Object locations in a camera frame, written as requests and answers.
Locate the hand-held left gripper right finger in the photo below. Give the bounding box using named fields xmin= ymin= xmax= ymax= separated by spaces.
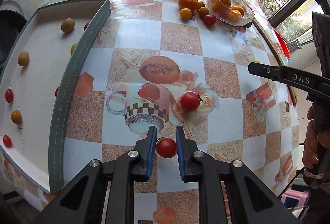
xmin=175 ymin=126 xmax=297 ymax=224

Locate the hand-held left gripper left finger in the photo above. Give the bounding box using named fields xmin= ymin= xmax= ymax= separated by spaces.
xmin=41 ymin=125 xmax=157 ymax=224

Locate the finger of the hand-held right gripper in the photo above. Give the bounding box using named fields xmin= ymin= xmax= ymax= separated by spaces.
xmin=248 ymin=62 xmax=284 ymax=83

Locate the grey shallow cardboard tray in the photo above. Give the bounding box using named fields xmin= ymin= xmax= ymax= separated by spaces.
xmin=0 ymin=0 xmax=111 ymax=194

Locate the tan round fruit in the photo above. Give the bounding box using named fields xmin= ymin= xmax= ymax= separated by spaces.
xmin=61 ymin=18 xmax=75 ymax=33

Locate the person's right forearm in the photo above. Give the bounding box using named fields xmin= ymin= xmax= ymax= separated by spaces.
xmin=308 ymin=184 xmax=330 ymax=224

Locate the person's right hand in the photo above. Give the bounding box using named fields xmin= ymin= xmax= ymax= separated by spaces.
xmin=302 ymin=106 xmax=330 ymax=171

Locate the small metal grille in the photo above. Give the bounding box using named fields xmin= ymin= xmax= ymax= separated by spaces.
xmin=287 ymin=39 xmax=303 ymax=50

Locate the large orange mandarin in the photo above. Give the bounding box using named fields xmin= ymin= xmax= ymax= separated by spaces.
xmin=178 ymin=0 xmax=199 ymax=11

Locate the pink plastic stool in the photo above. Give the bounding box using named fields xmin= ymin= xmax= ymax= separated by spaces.
xmin=280 ymin=186 xmax=313 ymax=212

